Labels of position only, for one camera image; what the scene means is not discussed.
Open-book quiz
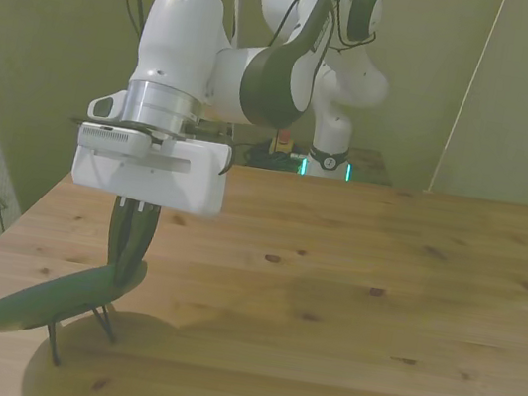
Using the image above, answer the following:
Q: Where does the slanted white rod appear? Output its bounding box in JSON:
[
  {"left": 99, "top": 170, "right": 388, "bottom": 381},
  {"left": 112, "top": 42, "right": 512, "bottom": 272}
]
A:
[{"left": 423, "top": 0, "right": 508, "bottom": 201}]

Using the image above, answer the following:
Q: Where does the yellow emergency stop button box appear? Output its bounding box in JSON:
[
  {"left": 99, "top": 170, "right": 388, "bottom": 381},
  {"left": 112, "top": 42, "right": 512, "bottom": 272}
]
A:
[{"left": 269, "top": 127, "right": 297, "bottom": 157}]

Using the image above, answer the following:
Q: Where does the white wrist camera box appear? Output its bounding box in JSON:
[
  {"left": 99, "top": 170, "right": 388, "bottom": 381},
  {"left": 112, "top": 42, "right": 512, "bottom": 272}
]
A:
[{"left": 74, "top": 122, "right": 154, "bottom": 162}]

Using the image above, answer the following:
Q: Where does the dark green plate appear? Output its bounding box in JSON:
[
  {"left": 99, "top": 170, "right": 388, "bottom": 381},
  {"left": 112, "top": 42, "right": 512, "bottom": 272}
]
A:
[{"left": 0, "top": 235, "right": 151, "bottom": 355}]

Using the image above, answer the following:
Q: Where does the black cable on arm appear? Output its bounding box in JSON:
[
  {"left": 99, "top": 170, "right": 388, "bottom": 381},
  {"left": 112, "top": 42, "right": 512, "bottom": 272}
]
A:
[{"left": 266, "top": 0, "right": 383, "bottom": 62}]

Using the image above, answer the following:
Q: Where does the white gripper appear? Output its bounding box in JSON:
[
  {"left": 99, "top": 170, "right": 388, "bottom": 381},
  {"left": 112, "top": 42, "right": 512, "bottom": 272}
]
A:
[{"left": 54, "top": 120, "right": 234, "bottom": 302}]

